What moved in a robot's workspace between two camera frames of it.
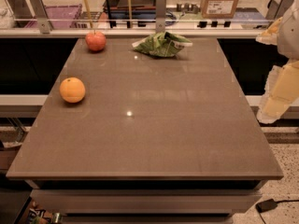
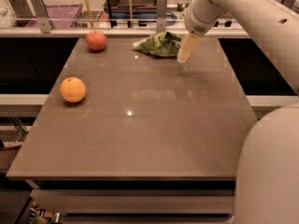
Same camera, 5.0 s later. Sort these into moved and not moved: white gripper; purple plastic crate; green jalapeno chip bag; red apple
Moved: white gripper
Not moved: green jalapeno chip bag; red apple; purple plastic crate
